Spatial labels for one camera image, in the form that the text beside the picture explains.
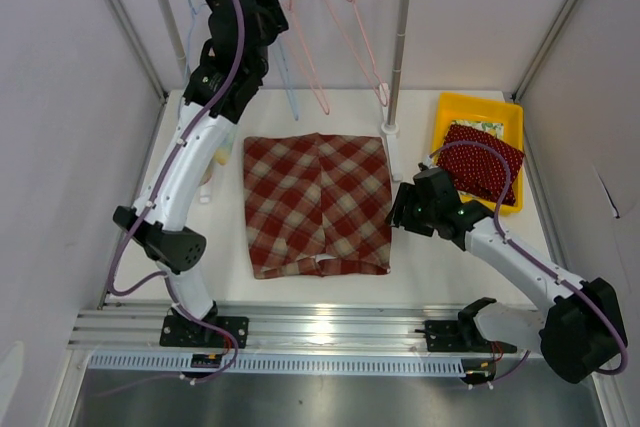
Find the blue wire hanger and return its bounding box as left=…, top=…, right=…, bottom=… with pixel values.
left=274, top=37, right=299, bottom=121
left=183, top=0, right=205, bottom=88

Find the pink wire hanger middle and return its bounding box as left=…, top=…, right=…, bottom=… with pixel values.
left=286, top=0, right=331, bottom=116

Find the pink wire hanger right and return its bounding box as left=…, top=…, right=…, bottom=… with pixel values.
left=322, top=0, right=390, bottom=107

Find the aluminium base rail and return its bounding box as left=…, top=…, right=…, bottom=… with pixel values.
left=67, top=300, right=614, bottom=359

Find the pink wire hanger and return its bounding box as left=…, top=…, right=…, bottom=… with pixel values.
left=286, top=0, right=331, bottom=116
left=322, top=0, right=390, bottom=107

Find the yellow plastic bin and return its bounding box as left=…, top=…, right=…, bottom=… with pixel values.
left=431, top=92, right=524, bottom=215

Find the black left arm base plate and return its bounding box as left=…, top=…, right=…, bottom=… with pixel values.
left=159, top=315, right=249, bottom=349

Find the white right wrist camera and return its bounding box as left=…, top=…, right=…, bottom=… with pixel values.
left=418, top=156, right=437, bottom=171

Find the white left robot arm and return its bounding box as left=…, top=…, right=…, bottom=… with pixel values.
left=113, top=0, right=289, bottom=347

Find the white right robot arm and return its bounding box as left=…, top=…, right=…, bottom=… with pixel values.
left=387, top=168, right=629, bottom=384

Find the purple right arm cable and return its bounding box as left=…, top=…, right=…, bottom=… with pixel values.
left=428, top=140, right=630, bottom=391

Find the white floral cloth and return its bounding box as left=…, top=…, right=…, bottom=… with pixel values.
left=452, top=119, right=505, bottom=140

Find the floral pastel skirt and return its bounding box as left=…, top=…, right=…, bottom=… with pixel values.
left=201, top=127, right=237, bottom=185

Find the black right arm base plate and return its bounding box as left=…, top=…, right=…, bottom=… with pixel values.
left=415, top=320, right=517, bottom=354

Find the red plaid skirt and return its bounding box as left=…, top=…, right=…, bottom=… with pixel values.
left=243, top=133, right=392, bottom=280

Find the white slotted cable duct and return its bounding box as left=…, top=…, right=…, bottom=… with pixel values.
left=88, top=350, right=466, bottom=378

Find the red polka dot cloth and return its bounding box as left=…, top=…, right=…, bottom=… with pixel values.
left=436, top=124, right=525, bottom=206

